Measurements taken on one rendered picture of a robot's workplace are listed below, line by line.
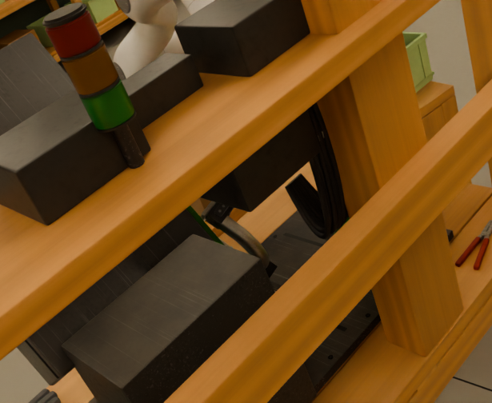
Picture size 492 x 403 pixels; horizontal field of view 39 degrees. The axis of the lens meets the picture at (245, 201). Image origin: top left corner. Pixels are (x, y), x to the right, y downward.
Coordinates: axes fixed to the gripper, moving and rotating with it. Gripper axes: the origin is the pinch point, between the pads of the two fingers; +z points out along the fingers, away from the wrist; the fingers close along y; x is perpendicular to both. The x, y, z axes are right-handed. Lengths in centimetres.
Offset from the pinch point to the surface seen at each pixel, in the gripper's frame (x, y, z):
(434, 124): 34, -75, -92
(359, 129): 12.6, 34.4, -13.2
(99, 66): -14, 59, 12
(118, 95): -12, 57, 12
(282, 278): 18.3, -27.6, -4.4
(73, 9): -19, 63, 10
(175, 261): -0.2, 11.2, 14.6
